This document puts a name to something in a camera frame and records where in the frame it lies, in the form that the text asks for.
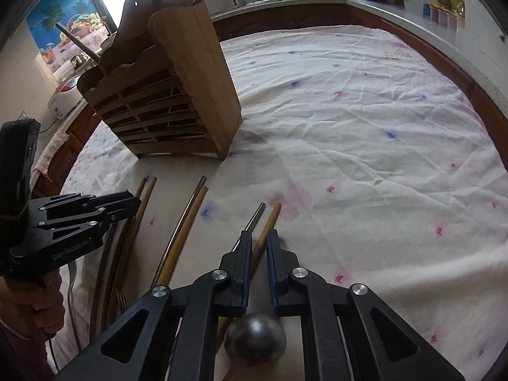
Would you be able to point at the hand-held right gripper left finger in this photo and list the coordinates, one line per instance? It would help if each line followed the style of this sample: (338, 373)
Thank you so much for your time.
(247, 254)

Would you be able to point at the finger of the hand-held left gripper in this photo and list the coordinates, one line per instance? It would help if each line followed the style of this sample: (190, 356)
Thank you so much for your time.
(75, 226)
(119, 204)

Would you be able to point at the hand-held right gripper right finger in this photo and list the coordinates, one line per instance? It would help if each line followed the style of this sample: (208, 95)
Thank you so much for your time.
(271, 254)

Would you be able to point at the metal chopstick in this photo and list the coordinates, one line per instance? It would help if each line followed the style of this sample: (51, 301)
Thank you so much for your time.
(256, 218)
(176, 236)

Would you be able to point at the wooden utensil holder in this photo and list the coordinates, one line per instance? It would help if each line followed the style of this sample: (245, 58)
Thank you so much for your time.
(190, 79)

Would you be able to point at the person's left forearm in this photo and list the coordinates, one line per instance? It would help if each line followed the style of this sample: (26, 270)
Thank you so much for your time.
(20, 357)

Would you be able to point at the person's left hand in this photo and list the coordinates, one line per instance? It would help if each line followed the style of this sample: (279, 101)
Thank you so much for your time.
(47, 305)

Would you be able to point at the white lace cloth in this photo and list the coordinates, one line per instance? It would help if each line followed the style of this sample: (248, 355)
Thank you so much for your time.
(51, 151)

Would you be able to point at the white and red rice cooker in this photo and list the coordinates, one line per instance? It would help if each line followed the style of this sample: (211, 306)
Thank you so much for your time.
(65, 97)

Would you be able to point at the metal fork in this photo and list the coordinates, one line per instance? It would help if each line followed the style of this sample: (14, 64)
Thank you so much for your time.
(122, 305)

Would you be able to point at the dark wooden chopstick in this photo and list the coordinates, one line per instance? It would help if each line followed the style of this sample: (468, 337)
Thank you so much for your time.
(77, 43)

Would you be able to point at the white floral tablecloth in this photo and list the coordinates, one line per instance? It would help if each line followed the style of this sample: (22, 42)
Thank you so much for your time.
(357, 147)

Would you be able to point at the brown wooden base cabinets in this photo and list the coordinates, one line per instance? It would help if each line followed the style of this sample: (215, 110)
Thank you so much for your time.
(317, 16)

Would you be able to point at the grey kitchen countertop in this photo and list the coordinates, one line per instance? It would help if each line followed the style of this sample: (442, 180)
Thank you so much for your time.
(436, 27)

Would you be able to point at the spice jar set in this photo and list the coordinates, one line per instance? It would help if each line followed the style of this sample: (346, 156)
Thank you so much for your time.
(446, 18)

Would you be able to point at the tropical fruit wall poster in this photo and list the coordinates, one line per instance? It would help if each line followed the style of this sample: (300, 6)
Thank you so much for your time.
(47, 20)

